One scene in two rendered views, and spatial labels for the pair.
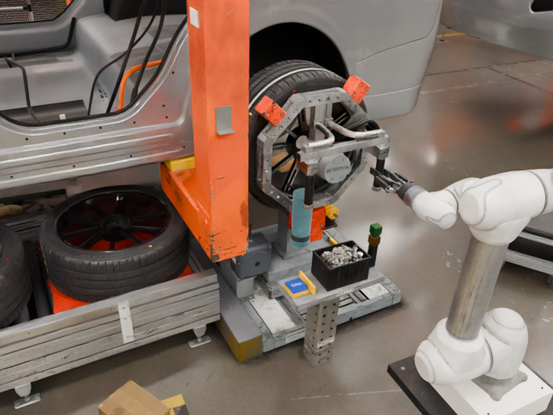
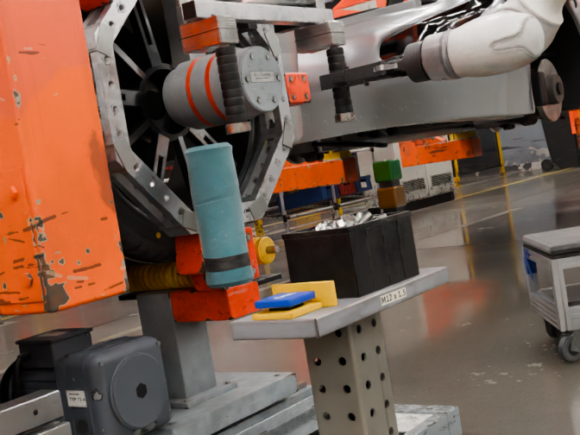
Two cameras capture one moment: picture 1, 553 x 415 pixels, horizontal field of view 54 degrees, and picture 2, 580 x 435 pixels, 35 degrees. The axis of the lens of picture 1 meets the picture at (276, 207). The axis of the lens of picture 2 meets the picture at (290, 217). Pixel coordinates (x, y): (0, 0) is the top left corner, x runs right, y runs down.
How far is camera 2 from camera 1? 133 cm
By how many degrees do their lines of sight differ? 37
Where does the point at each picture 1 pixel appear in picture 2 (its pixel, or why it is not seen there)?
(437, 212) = (509, 22)
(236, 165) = (60, 28)
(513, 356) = not seen: outside the picture
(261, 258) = (146, 372)
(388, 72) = not seen: hidden behind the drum
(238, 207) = (84, 145)
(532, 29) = (396, 85)
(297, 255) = (213, 395)
